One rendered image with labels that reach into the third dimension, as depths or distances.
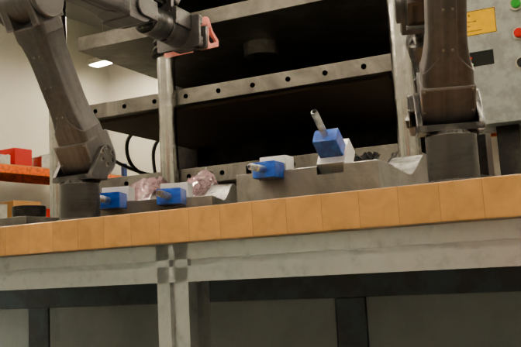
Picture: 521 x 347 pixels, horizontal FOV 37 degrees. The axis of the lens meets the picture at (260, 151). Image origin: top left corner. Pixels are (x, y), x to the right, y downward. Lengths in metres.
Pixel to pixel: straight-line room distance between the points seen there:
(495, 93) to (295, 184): 0.94
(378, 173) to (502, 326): 0.30
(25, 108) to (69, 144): 9.10
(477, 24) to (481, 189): 1.45
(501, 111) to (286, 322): 1.03
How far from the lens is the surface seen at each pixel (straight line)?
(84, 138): 1.25
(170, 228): 0.92
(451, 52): 0.96
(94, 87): 11.26
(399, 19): 1.14
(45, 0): 1.23
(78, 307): 1.53
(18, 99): 10.33
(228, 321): 1.36
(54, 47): 1.24
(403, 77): 2.07
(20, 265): 1.11
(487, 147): 2.83
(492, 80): 2.15
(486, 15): 2.20
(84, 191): 1.25
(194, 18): 1.56
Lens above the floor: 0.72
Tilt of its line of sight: 9 degrees up
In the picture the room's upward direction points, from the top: 3 degrees counter-clockwise
